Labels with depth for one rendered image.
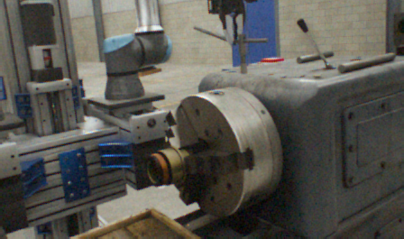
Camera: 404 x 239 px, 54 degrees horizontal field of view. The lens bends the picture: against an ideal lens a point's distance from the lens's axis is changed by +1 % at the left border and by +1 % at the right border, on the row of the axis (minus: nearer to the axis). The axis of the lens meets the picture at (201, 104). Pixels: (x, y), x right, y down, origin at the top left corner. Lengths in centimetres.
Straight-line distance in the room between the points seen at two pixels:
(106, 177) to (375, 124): 91
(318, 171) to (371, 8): 1069
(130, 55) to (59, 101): 30
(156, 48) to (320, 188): 84
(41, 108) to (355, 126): 102
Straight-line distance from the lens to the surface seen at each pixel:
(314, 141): 96
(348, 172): 111
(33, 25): 149
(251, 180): 92
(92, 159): 146
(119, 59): 147
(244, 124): 91
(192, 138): 100
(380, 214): 128
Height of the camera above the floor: 140
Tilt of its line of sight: 11 degrees down
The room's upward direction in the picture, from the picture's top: 5 degrees counter-clockwise
